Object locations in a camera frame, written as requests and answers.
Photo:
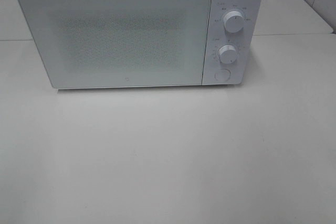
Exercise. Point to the upper white control knob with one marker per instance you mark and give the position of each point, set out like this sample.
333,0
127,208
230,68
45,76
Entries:
233,21

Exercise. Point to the white microwave door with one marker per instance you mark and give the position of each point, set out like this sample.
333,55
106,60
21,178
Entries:
119,43

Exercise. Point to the round door release button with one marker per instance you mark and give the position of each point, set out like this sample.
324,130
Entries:
222,75

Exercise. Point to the white timer knob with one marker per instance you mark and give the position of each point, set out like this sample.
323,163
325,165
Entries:
227,54

